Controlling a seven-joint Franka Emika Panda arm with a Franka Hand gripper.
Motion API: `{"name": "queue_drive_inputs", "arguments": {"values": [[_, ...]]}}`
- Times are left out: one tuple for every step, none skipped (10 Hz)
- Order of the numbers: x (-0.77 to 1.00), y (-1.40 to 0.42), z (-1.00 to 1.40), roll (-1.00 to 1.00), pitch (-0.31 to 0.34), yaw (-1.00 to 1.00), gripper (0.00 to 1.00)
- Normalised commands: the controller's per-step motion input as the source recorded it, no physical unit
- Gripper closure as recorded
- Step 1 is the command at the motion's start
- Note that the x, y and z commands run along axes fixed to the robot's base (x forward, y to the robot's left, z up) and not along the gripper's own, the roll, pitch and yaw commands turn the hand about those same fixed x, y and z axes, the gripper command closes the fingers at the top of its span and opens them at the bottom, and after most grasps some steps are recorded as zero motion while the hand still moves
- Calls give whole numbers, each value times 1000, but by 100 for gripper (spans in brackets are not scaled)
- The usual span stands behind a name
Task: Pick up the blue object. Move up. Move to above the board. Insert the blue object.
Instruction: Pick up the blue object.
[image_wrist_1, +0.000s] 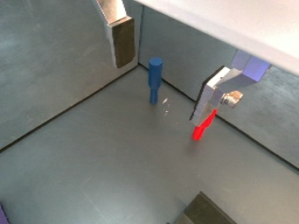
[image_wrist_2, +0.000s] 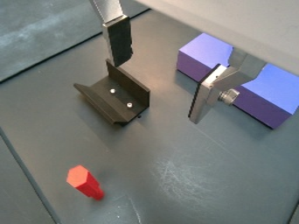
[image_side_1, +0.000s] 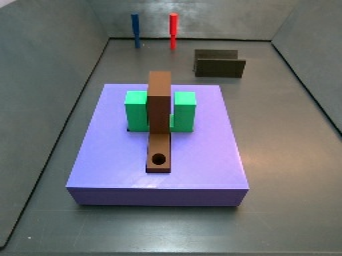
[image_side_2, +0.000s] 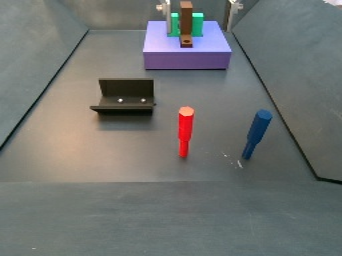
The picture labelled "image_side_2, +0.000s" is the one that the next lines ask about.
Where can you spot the purple base block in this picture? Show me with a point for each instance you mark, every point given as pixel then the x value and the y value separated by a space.
pixel 165 55

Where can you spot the red peg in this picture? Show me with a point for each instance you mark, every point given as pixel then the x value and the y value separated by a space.
pixel 186 119

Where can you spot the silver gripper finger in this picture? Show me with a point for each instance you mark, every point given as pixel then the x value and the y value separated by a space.
pixel 236 6
pixel 165 8

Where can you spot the green block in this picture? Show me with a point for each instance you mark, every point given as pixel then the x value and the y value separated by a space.
pixel 197 31

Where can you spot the brown L-shaped board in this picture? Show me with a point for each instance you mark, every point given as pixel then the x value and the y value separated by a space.
pixel 186 24

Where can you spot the black angle bracket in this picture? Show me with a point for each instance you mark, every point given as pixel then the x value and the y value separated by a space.
pixel 126 96

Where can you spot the blue peg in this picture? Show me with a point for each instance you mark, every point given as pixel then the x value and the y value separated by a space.
pixel 257 131

